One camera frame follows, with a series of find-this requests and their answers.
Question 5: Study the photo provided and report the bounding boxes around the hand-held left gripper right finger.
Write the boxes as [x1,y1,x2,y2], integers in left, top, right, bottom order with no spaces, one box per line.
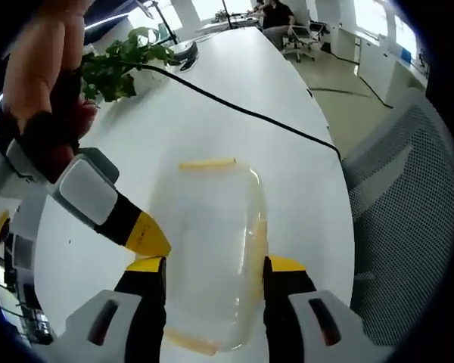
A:
[263,255,379,363]

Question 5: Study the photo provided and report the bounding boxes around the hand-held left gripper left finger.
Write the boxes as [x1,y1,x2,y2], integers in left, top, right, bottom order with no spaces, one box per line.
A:
[54,256,168,363]

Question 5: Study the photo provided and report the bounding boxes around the clear plastic box yellow buckles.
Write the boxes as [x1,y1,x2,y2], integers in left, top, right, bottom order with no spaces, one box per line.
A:
[150,156,270,356]

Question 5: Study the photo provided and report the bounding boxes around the person's right hand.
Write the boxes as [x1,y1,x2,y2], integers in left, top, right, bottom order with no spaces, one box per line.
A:
[20,67,100,185]

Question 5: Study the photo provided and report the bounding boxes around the green potted plant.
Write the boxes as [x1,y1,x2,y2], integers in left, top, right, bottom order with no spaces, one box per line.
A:
[79,26,177,103]

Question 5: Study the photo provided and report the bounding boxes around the grey round desk device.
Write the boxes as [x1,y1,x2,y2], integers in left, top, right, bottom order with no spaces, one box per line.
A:
[173,40,201,72]

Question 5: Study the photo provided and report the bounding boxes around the black stand pole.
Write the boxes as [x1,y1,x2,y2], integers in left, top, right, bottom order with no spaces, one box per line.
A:
[147,0,179,43]

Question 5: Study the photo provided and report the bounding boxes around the grey office chair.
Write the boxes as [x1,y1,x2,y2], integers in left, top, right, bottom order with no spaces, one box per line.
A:
[340,87,454,351]

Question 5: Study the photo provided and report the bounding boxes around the white office chair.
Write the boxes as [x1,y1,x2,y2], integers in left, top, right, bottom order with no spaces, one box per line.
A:
[282,23,319,62]

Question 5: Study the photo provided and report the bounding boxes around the white cabinet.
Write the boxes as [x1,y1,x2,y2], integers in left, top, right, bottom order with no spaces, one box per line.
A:
[357,26,429,110]

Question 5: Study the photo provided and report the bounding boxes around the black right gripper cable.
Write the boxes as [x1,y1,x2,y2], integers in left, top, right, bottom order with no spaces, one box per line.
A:
[130,63,342,160]

